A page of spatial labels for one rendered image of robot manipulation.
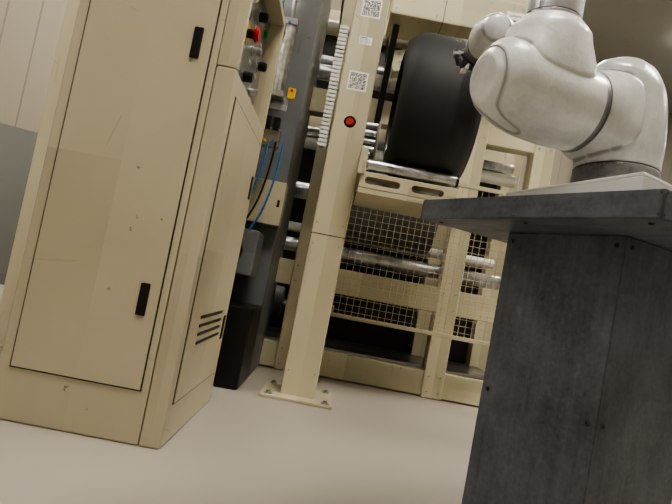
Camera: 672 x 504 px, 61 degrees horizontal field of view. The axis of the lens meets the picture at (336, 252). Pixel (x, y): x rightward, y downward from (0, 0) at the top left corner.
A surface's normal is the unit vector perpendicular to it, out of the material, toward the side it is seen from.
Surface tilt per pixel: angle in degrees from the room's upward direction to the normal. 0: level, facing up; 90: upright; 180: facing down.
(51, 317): 90
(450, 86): 88
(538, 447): 90
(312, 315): 90
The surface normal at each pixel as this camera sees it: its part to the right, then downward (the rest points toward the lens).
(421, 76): -0.24, -0.19
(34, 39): 0.50, 0.05
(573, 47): 0.31, -0.04
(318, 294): 0.01, -0.05
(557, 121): 0.06, 0.73
